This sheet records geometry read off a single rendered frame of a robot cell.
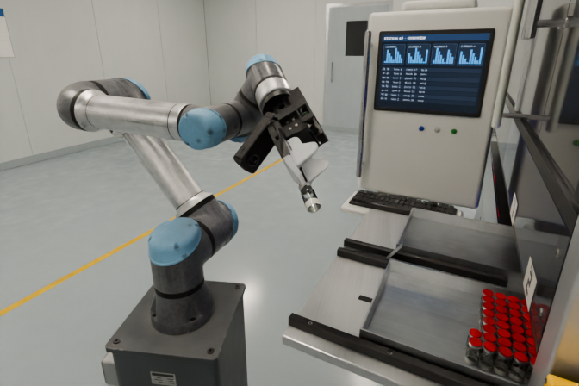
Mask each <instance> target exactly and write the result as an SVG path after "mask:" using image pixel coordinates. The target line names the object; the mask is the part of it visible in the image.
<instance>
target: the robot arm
mask: <svg viewBox="0 0 579 386"><path fill-rule="evenodd" d="M56 106H57V111H58V114H59V117H60V118H61V119H62V121H63V122H64V123H65V124H67V125H68V126H70V127H71V128H75V129H78V130H82V131H88V132H100V131H102V130H104V129H106V130H109V131H110V132H111V133H112V134H113V135H114V136H115V137H119V138H123V139H124V140H125V141H126V143H127V144H128V146H129V147H130V148H131V150H132V151H133V152H134V154H135V155H136V157H137V158H138V159H139V161H140V162H141V163H142V164H143V166H144V167H145V168H146V170H147V171H148V173H149V174H150V175H151V177H152V178H153V180H154V181H155V182H156V184H157V185H158V187H159V188H160V189H161V190H162V191H163V193H164V194H165V196H166V197H167V198H168V200H169V201H170V202H171V204H172V206H173V207H174V208H175V210H176V211H177V213H176V218H174V219H173V220H172V221H170V220H168V221H164V222H163V223H161V224H159V225H158V226H156V227H155V228H154V229H153V230H152V232H151V233H150V235H149V238H148V257H149V259H150V263H151V269H152V274H153V285H154V295H153V302H152V306H151V309H150V317H151V323H152V325H153V327H154V328H155V329H156V330H157V331H159V332H160V333H164V334H169V335H179V334H185V333H190V332H192V331H195V330H197V329H198V328H199V327H201V326H203V325H204V324H205V323H206V322H207V321H208V320H209V319H210V318H211V316H212V314H213V313H214V309H215V306H214V298H213V296H212V294H211V292H210V290H209V287H208V285H207V284H206V283H205V281H204V271H203V265H204V264H205V263H206V262H207V261H208V260H209V259H210V258H212V257H213V256H214V255H215V254H216V253H217V252H218V251H220V249H222V247H224V246H225V245H227V244H228V243H229V242H230V241H231V239H232V238H233V237H234V235H235V234H236V233H237V231H238V225H239V219H238V216H237V213H236V211H235V209H234V208H233V206H232V205H231V204H230V203H228V202H224V201H223V200H216V198H215V197H214V195H213V194H212V193H208V192H204V191H203V190H202V189H201V187H200V186H199V185H198V183H197V182H196V180H195V179H194V178H193V177H192V176H191V174H190V173H189V171H188V170H187V169H186V167H185V166H184V164H183V163H182V161H181V160H180V159H179V157H178V156H177V155H176V154H175V153H174V151H173V150H172V148H171V147H170V145H169V144H168V143H167V141H166V140H165V139H169V140H181V141H183V142H184V144H186V145H188V146H189V147H190V148H192V149H195V150H203V149H207V148H212V147H215V146H218V145H219V144H220V143H222V142H224V141H226V140H231V141H233V142H239V143H242V142H244V143H243V145H242V146H241V147H240V149H239V150H238V152H237V153H236V154H235V155H234V156H233V160H234V161H235V162H236V163H237V164H238V165H239V166H240V167H241V168H242V169H243V170H245V171H248V172H250V173H255V171H256V170H257V169H258V168H259V167H260V165H261V164H262V162H263V161H264V160H265V158H266V157H267V155H268V154H269V152H270V151H271V149H272V148H273V147H274V146H276V148H277V150H278V152H279V154H280V156H281V158H282V160H283V162H284V164H285V166H286V167H287V169H288V171H289V174H290V175H291V176H292V178H293V180H294V182H296V183H298V184H299V185H301V186H303V187H305V186H307V185H306V182H310V183H312V182H313V181H314V180H315V179H316V178H317V177H319V176H320V174H321V173H322V172H323V171H325V170H326V169H327V168H328V166H329V162H328V160H327V159H313V158H312V156H313V155H314V154H315V153H316V152H317V150H318V148H319V147H320V146H321V145H323V144H324V143H326V142H328V141H329V139H328V138H327V136H326V134H325V133H324V131H323V129H322V127H321V125H320V123H319V122H318V121H317V119H316V117H315V115H314V113H313V111H312V110H311V108H310V107H309V105H308V102H307V101H306V99H305V97H304V96H303V94H302V92H301V91H300V89H299V87H296V88H295V89H293V90H292V89H291V87H290V84H289V82H288V80H287V79H286V77H285V76H284V74H283V69H282V67H281V66H280V65H279V64H278V63H277V62H276V60H275V59H274V58H273V57H271V56H270V55H268V54H258V55H255V56H253V57H252V58H250V59H249V61H248V62H247V64H246V81H245V82H244V83H243V85H242V86H241V88H240V91H239V92H238V94H237V95H236V97H235V99H234V100H233V101H231V102H227V103H219V104H216V105H212V106H203V105H195V104H187V103H171V102H163V101H154V100H151V98H150V95H149V93H148V91H147V90H146V88H145V87H144V86H143V85H142V84H141V83H139V82H138V81H136V80H134V79H131V78H111V79H102V80H91V81H80V82H76V83H73V84H69V85H68V86H66V87H65V88H64V89H63V90H62V91H61V92H60V93H59V96H58V98H57V102H56ZM303 166H304V167H303Z"/></svg>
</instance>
